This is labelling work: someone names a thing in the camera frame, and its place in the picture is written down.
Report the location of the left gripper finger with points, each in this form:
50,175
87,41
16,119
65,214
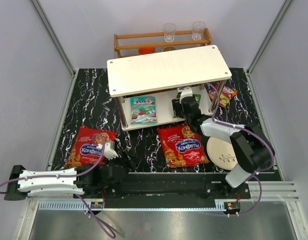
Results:
135,161
126,156

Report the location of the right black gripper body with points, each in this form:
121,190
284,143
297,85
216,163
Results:
177,108

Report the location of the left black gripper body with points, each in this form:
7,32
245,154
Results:
127,161

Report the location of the teal Fox's mint candy bag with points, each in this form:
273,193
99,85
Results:
143,110

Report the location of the orange Fox's candy bag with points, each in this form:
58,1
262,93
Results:
226,95

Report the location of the green yellow Fox's candy bag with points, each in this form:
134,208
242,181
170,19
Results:
196,96

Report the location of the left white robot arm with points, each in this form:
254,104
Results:
46,181

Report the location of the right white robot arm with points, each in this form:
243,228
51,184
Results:
253,151

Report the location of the right red Konfety candy bag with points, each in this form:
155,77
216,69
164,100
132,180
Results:
181,146

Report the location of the red konfety candy bag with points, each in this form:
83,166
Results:
181,146
84,150

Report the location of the left red Konfety candy bag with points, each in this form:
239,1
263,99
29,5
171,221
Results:
84,150

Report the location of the white two-tier shelf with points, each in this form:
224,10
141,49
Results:
159,75

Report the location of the cream floral plate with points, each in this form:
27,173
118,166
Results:
221,153

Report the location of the olive round lid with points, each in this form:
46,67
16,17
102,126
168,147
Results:
169,48

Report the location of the black marble mat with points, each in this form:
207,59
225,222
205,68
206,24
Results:
92,106

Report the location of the orange round object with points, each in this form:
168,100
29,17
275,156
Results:
146,50

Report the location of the left clear drinking glass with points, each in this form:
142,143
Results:
169,30

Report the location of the clear drinking glass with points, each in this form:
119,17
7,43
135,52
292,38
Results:
169,30
198,28

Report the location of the right clear drinking glass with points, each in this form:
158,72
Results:
198,28

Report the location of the brown wooden rack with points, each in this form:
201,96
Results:
128,45

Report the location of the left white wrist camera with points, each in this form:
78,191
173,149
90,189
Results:
108,150

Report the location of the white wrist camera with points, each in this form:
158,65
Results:
108,150
183,92

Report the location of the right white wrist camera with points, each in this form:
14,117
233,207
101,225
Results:
183,92

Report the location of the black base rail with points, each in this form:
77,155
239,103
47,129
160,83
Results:
157,191

